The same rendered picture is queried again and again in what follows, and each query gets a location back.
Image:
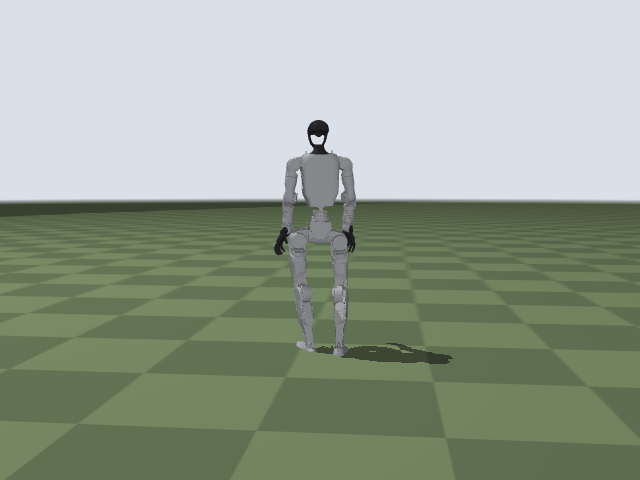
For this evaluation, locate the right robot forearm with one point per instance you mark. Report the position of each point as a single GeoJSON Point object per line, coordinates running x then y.
{"type": "Point", "coordinates": [348, 218]}

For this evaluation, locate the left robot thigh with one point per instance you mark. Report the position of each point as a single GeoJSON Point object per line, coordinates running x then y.
{"type": "Point", "coordinates": [297, 260]}

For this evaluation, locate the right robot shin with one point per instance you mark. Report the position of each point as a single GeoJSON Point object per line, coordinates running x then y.
{"type": "Point", "coordinates": [340, 317]}

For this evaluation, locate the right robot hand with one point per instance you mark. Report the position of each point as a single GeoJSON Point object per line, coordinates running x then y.
{"type": "Point", "coordinates": [350, 238]}

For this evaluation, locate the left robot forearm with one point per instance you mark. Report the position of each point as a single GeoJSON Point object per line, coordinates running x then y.
{"type": "Point", "coordinates": [287, 218]}

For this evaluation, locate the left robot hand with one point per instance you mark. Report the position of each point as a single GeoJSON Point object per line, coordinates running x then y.
{"type": "Point", "coordinates": [280, 241]}

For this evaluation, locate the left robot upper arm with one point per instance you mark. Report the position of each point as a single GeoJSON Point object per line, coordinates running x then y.
{"type": "Point", "coordinates": [292, 166]}

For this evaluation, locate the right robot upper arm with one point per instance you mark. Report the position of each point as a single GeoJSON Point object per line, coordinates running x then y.
{"type": "Point", "coordinates": [345, 165]}

